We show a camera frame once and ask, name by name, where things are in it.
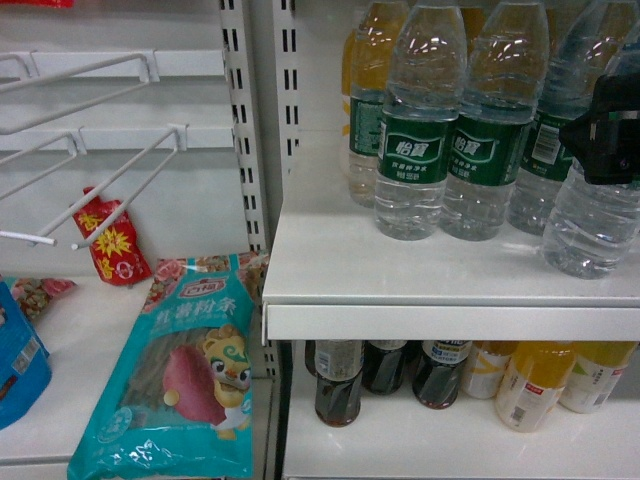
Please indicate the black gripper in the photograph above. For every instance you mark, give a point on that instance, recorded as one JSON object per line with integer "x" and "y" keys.
{"x": 605, "y": 139}

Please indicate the clear water bottle green label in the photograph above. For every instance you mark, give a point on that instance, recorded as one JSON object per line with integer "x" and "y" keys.
{"x": 575, "y": 66}
{"x": 591, "y": 227}
{"x": 420, "y": 108}
{"x": 504, "y": 80}

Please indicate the yellow drink bottle behind water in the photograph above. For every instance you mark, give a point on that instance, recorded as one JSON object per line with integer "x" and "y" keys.
{"x": 375, "y": 36}

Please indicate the white slotted shelf upright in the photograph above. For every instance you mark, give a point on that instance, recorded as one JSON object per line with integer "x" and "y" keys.
{"x": 236, "y": 31}

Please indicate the yellow drink bottle white label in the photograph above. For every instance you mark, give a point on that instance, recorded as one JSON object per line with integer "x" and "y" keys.
{"x": 598, "y": 368}
{"x": 534, "y": 380}
{"x": 485, "y": 367}

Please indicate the dark tea bottle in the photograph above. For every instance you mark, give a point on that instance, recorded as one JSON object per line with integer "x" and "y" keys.
{"x": 384, "y": 362}
{"x": 438, "y": 375}
{"x": 337, "y": 366}

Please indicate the teal noodle snack bag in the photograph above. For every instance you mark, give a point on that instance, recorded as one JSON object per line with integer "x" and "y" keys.
{"x": 179, "y": 400}

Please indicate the red sauce pouch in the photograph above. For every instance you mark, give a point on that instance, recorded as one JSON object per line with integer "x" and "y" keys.
{"x": 115, "y": 253}

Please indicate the floral snack bag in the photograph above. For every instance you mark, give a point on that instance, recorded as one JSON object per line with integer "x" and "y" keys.
{"x": 33, "y": 295}

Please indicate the blue snack bag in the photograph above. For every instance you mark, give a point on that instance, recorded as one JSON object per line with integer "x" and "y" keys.
{"x": 25, "y": 371}

